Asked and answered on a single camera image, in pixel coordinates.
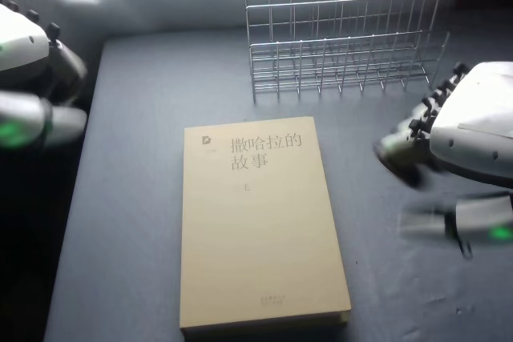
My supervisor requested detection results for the silver wire book rack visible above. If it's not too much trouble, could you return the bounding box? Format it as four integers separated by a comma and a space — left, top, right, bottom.
241, 0, 450, 103

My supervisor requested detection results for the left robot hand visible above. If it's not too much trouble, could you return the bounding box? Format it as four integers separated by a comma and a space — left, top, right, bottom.
0, 0, 89, 153

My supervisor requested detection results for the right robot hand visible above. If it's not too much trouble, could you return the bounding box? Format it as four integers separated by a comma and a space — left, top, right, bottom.
371, 60, 513, 260

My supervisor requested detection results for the cream paperback book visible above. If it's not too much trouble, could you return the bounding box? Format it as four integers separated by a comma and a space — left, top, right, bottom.
179, 115, 353, 338

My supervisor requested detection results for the white backdrop cloth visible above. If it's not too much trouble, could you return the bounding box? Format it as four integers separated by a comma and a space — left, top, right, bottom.
0, 0, 458, 115

